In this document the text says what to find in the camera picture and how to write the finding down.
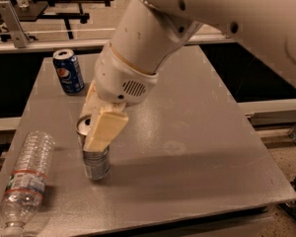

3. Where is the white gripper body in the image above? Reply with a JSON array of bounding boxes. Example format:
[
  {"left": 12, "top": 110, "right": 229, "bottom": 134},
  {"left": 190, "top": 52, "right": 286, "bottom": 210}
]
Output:
[{"left": 94, "top": 42, "right": 158, "bottom": 106}]

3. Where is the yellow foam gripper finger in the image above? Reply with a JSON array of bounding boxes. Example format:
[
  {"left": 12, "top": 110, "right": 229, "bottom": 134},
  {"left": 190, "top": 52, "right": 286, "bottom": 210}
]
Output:
[
  {"left": 84, "top": 109, "right": 128, "bottom": 152},
  {"left": 80, "top": 81, "right": 100, "bottom": 117}
]

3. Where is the silver redbull can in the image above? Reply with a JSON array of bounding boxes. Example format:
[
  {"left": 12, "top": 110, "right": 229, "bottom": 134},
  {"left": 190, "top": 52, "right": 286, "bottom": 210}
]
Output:
[{"left": 76, "top": 115, "right": 111, "bottom": 181}]

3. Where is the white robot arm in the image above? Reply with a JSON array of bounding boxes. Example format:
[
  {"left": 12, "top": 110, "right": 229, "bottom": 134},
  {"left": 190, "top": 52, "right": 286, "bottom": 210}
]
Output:
[{"left": 83, "top": 0, "right": 296, "bottom": 152}]

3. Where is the blue pepsi can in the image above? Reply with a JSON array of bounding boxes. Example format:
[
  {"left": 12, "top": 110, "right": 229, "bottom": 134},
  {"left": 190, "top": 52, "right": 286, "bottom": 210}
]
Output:
[{"left": 52, "top": 48, "right": 85, "bottom": 95}]

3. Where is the clear plastic water bottle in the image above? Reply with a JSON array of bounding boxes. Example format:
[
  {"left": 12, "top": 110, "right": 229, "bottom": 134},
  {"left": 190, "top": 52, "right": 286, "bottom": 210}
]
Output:
[{"left": 0, "top": 131, "right": 54, "bottom": 237}]

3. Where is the black background table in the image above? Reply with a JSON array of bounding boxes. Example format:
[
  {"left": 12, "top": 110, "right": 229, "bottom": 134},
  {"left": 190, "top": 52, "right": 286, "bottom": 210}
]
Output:
[{"left": 12, "top": 0, "right": 113, "bottom": 40}]

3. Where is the left metal bracket post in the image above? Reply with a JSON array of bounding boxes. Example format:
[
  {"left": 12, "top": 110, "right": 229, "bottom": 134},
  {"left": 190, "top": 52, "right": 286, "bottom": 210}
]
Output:
[{"left": 0, "top": 1, "right": 30, "bottom": 48}]

